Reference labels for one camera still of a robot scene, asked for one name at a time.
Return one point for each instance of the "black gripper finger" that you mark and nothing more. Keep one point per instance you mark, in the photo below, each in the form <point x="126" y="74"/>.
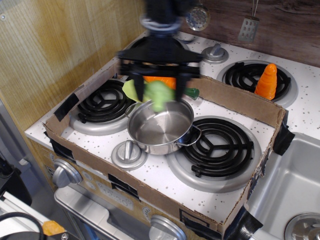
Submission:
<point x="181" y="83"/>
<point x="139" y="84"/>

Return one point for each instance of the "silver oven knob right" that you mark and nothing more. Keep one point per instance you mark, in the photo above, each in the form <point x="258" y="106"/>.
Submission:
<point x="164" y="229"/>

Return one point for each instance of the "silver stovetop knob front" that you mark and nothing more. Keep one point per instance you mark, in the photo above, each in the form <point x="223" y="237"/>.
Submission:
<point x="128" y="156"/>

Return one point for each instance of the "silver sink drain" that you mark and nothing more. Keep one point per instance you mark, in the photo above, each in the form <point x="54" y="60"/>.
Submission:
<point x="304" y="226"/>

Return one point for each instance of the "orange object lower left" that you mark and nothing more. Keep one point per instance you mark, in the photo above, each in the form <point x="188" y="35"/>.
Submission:
<point x="51" y="228"/>

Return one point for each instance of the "hanging metal spatula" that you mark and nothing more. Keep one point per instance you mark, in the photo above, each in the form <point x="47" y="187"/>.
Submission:
<point x="249" y="25"/>

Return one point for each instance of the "silver stovetop knob rear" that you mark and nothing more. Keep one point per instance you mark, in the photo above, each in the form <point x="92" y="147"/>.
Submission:
<point x="215" y="54"/>

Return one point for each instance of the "steel sink basin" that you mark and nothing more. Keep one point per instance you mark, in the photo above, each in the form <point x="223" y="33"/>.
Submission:
<point x="290" y="186"/>

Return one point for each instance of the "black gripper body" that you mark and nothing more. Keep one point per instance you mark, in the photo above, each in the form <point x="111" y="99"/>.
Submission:
<point x="159" y="57"/>

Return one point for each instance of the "silver stovetop knob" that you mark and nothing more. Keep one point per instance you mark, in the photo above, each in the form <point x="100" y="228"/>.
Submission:
<point x="128" y="156"/>
<point x="215" y="54"/>

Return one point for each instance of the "silver oven knob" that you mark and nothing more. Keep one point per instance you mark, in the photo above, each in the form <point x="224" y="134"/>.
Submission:
<point x="65" y="174"/>
<point x="164" y="229"/>

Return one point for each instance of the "silver oven knob left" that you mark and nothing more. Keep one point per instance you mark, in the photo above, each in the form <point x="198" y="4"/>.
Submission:
<point x="65" y="174"/>

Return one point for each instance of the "rear left black burner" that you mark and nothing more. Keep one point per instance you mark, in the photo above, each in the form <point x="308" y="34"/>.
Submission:
<point x="143" y="40"/>

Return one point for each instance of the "green toy broccoli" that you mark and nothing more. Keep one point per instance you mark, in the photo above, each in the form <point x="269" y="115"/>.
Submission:
<point x="159" y="94"/>

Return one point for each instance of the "small steel pan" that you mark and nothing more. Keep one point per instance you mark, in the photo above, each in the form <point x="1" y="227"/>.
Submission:
<point x="162" y="133"/>

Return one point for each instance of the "front right black burner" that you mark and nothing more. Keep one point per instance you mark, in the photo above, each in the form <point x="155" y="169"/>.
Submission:
<point x="221" y="159"/>

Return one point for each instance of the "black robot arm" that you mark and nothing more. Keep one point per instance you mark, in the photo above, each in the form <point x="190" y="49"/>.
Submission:
<point x="164" y="17"/>

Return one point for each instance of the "hanging round metal strainer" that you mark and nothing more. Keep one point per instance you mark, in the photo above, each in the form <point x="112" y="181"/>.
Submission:
<point x="198" y="18"/>

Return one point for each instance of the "front left black burner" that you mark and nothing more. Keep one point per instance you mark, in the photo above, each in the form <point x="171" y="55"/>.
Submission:
<point x="103" y="111"/>

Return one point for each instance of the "orange toy carrot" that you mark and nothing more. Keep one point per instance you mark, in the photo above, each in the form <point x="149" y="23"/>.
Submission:
<point x="171" y="83"/>

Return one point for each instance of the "silver oven door handle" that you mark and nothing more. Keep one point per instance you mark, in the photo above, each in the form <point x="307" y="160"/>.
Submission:
<point x="92" y="215"/>

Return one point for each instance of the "brown cardboard fence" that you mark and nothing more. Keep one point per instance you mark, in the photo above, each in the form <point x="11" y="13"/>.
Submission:
<point x="153" y="187"/>

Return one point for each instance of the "orange swirl cone toy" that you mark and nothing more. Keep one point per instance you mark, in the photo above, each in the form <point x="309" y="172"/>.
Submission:
<point x="267" y="84"/>

